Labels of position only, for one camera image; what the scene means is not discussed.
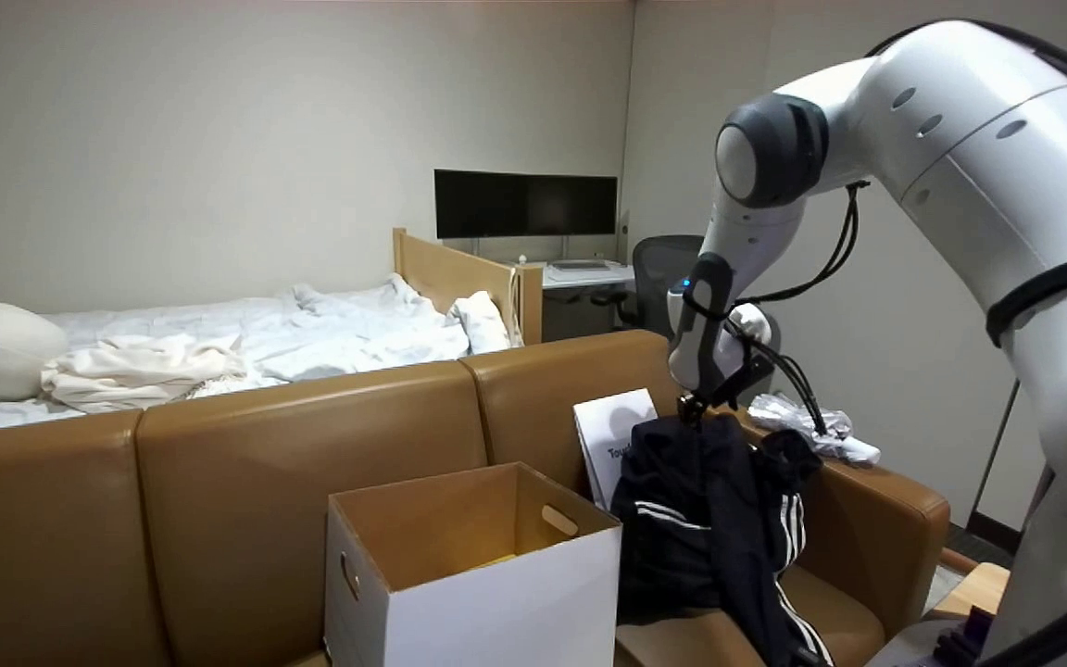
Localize white desk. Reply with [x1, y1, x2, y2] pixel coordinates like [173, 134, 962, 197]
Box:
[539, 253, 641, 342]

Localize wooden bed frame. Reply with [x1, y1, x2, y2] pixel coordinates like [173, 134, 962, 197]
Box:
[388, 226, 550, 353]

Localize black computer monitor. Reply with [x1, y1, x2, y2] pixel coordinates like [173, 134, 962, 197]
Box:
[431, 167, 624, 246]

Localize thin black pole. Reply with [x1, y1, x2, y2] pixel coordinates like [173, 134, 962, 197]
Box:
[962, 378, 1025, 525]

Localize cream crumpled blanket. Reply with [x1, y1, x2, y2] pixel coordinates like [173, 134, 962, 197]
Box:
[39, 330, 255, 416]

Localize black striped track cloth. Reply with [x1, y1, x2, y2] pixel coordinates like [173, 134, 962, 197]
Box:
[613, 413, 838, 667]

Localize crumpled white cloth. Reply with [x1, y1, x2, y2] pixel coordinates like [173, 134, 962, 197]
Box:
[745, 391, 886, 472]

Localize white cardboard box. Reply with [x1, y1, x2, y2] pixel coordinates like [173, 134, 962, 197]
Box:
[320, 458, 625, 667]

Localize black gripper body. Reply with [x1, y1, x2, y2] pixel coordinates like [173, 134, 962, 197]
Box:
[687, 330, 780, 420]

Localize brown leather sofa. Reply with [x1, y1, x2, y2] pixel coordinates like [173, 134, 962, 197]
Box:
[0, 328, 958, 667]

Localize small wooden table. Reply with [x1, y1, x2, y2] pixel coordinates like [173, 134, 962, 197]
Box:
[927, 560, 1017, 621]

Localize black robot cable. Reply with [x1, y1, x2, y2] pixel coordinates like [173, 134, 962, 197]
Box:
[730, 182, 869, 437]

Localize white bed sheets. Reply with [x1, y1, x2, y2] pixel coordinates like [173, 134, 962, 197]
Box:
[0, 269, 514, 446]

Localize black mesh office chair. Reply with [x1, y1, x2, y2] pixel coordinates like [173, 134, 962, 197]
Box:
[624, 230, 712, 336]

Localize small dark object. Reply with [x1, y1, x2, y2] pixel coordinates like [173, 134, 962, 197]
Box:
[929, 609, 997, 667]

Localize white paper sign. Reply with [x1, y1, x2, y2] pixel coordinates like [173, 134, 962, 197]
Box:
[570, 386, 664, 515]

